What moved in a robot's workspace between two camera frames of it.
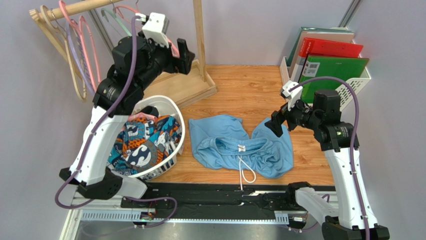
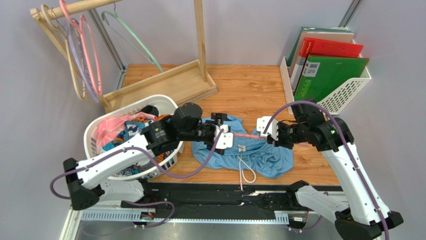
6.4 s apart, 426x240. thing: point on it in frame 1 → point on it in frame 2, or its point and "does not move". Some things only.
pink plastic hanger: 116,9 → 302,144
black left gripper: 183,63 → 219,118
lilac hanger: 77,57 does not move
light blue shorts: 223,141 does not move
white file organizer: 346,92 does not move
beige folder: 338,36 does not move
